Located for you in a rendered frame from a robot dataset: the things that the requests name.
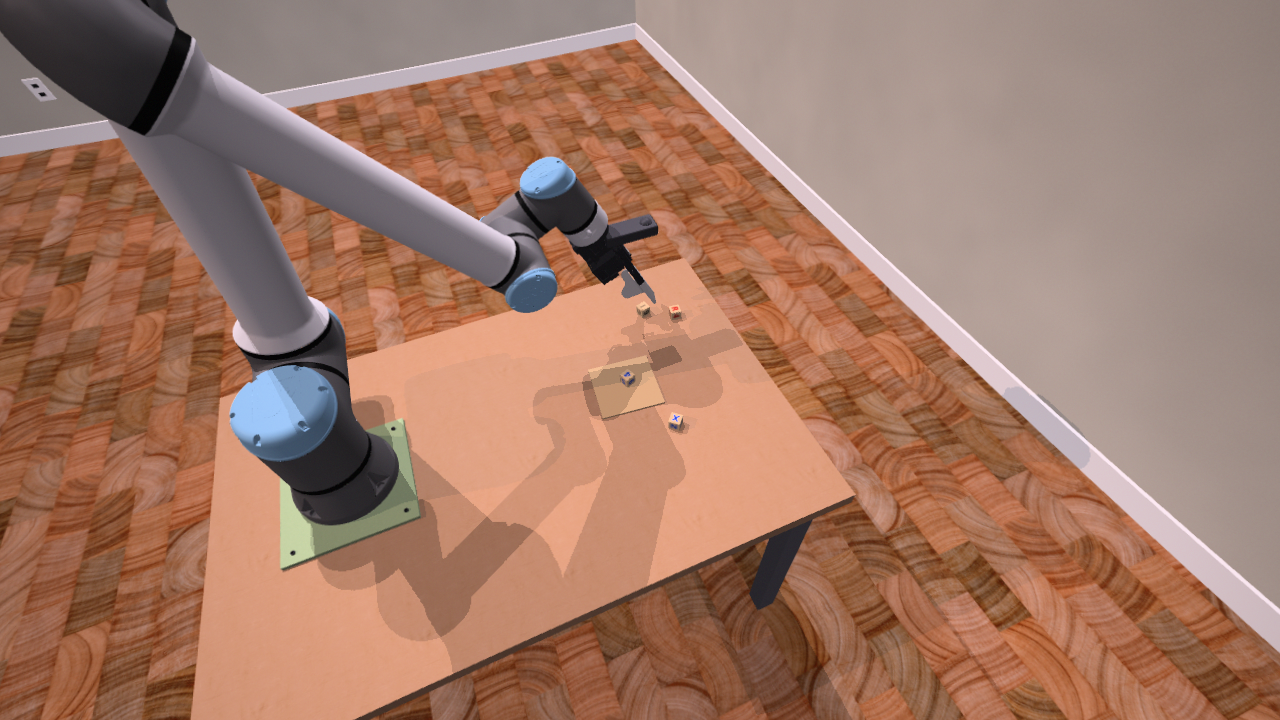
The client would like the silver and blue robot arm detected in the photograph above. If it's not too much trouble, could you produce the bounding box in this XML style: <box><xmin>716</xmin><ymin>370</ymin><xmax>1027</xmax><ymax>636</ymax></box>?
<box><xmin>0</xmin><ymin>0</ymin><xmax>608</xmax><ymax>525</ymax></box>

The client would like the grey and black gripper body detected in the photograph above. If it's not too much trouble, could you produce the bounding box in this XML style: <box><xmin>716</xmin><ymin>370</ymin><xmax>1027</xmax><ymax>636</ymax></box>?
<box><xmin>570</xmin><ymin>225</ymin><xmax>632</xmax><ymax>284</ymax></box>

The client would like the tan flat mat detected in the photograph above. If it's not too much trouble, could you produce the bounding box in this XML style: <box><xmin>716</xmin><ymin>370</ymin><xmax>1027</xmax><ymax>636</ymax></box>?
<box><xmin>588</xmin><ymin>355</ymin><xmax>666</xmax><ymax>419</ymax></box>

